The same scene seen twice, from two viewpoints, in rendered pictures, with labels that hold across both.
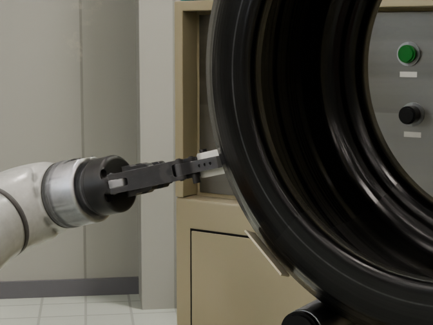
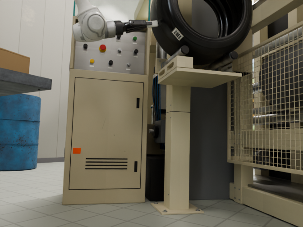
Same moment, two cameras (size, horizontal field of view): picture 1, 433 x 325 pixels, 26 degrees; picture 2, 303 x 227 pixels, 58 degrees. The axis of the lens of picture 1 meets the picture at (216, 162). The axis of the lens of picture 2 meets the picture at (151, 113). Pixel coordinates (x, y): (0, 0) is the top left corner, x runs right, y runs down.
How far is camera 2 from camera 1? 1.27 m
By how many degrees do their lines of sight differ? 48
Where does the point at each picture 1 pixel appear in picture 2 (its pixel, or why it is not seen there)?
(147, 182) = (138, 23)
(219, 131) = (168, 7)
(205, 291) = (79, 94)
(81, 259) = not seen: outside the picture
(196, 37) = not seen: hidden behind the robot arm
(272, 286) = (101, 91)
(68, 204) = (112, 28)
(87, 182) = (118, 23)
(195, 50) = not seen: hidden behind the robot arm
